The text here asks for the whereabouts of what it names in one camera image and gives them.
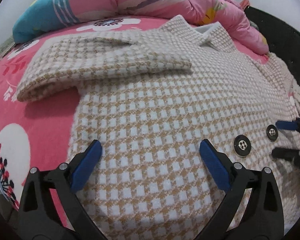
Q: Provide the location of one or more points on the pink floral bed sheet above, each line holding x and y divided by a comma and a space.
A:
22, 119

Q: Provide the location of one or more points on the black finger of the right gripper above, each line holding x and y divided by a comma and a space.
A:
289, 125
292, 155

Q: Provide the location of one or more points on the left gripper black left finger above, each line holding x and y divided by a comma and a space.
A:
38, 217

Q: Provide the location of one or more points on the black bed headboard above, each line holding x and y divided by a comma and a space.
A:
283, 40

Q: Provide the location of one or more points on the black coat button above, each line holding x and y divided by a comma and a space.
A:
272, 133
242, 145

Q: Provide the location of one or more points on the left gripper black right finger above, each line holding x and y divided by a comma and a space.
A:
263, 216

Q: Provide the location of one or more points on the beige houndstooth knit coat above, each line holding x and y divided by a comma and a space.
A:
165, 119

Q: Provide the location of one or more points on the pink and blue quilt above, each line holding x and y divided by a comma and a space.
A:
49, 15

